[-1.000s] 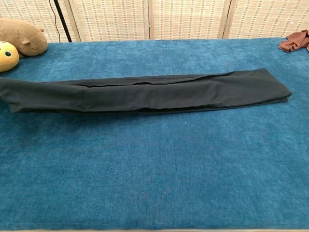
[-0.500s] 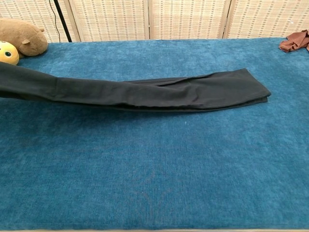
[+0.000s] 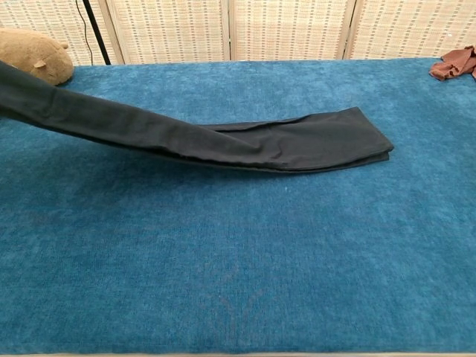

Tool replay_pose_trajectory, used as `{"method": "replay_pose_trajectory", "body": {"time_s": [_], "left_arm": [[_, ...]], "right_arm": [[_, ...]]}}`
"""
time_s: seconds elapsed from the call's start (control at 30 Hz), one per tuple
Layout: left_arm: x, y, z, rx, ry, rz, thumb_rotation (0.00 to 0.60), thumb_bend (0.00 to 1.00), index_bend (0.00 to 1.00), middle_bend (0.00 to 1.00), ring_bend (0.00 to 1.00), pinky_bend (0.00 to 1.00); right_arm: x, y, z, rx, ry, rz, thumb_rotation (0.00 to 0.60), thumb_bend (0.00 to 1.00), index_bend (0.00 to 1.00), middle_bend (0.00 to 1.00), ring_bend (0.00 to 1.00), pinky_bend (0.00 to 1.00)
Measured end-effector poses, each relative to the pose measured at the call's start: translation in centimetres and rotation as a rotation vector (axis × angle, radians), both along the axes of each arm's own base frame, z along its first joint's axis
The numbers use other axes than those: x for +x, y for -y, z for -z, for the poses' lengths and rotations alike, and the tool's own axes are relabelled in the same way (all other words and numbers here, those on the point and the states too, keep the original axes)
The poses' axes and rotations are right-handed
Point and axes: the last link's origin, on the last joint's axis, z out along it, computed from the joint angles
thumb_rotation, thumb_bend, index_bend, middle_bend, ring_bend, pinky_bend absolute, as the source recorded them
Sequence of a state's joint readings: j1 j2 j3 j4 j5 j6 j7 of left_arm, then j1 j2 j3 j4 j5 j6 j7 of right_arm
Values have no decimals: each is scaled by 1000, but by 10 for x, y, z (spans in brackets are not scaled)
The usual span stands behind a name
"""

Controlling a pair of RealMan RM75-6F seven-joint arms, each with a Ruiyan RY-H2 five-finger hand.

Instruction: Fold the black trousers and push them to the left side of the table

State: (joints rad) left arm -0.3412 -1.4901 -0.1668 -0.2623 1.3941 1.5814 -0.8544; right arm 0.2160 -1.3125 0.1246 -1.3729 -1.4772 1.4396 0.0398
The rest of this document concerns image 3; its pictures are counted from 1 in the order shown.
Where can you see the black trousers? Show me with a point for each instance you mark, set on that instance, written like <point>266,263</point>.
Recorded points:
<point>260,145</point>

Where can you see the blue tablecloth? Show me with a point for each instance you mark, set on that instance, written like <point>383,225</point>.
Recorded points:
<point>238,241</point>

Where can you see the bamboo folding screen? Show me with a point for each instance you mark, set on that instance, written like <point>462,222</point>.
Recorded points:
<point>290,29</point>

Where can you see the black tripod stand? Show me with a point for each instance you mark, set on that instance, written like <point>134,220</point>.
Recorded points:
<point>97,33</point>

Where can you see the brown capybara plush toy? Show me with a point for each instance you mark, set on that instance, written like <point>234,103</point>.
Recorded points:
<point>37,52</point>

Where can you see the crumpled brown cloth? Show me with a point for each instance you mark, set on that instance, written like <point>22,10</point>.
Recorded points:
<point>453,67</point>

